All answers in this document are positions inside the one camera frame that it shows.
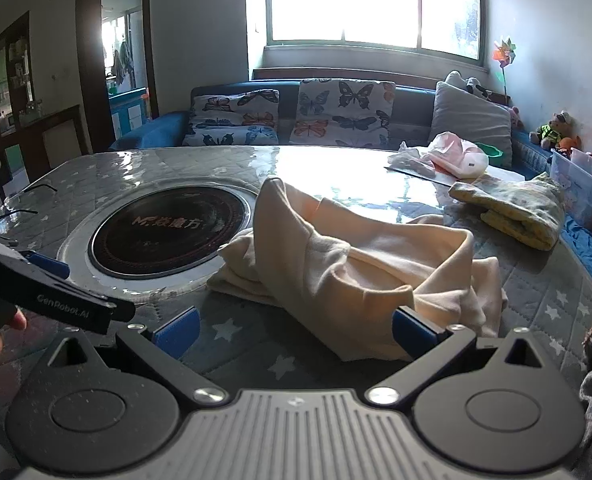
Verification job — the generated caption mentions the dark door frame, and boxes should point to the dark door frame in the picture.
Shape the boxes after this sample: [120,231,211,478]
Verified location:
[75,0,159,152]

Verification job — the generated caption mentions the window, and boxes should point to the window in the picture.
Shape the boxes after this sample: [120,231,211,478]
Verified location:
[265,0,484,63]

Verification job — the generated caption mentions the black white plush toy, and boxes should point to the black white plush toy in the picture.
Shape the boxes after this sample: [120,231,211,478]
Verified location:
[445,70,508,105]

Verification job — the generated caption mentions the white crumpled cloth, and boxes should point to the white crumpled cloth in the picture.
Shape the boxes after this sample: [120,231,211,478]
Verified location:
[386,141,456,186]

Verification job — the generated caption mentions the butterfly cushion right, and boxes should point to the butterfly cushion right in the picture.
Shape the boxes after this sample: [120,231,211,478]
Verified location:
[289,78,396,148]

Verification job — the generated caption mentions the grey pillow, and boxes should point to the grey pillow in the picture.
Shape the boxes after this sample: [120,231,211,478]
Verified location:
[429,81,512,169]

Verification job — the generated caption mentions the yellow floral folded cloth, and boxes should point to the yellow floral folded cloth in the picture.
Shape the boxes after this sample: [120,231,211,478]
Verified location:
[449,172,565,252]

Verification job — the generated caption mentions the butterfly cushion left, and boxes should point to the butterfly cushion left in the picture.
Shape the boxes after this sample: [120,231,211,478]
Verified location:
[182,89,279,146]

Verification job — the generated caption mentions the grey quilted star table cover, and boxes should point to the grey quilted star table cover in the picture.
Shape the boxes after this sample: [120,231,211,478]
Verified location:
[0,146,592,388]

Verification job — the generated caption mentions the colourful pinwheel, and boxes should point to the colourful pinwheel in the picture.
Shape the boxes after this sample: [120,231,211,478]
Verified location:
[492,37,516,99]

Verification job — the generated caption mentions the cream peach garment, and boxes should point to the cream peach garment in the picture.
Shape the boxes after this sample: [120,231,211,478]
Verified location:
[208,178,506,361]

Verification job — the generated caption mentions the round black induction cooktop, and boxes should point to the round black induction cooktop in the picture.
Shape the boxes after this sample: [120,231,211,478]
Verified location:
[87,185,251,280]

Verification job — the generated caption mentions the butterfly cushion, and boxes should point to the butterfly cushion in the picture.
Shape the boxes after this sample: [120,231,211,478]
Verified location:
[289,78,396,148]
[182,89,279,146]

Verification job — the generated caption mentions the teddy bear toy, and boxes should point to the teddy bear toy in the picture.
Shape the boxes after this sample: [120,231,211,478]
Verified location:
[529,110,573,151]

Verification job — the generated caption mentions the pink white baby garment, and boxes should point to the pink white baby garment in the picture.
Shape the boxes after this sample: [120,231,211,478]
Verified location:
[427,131,489,179]

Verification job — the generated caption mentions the eyeglasses on table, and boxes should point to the eyeglasses on table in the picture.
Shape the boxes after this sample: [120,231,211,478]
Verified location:
[0,182,58,235]

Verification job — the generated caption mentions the clear plastic storage box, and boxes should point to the clear plastic storage box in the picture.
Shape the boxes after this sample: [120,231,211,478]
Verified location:
[550,153,592,231]

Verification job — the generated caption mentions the dark wooden cabinet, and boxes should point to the dark wooden cabinet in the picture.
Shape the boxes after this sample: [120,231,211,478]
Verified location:
[0,13,90,183]

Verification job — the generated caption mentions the green plastic bowl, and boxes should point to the green plastic bowl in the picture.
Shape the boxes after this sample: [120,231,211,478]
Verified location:
[476,142,504,167]

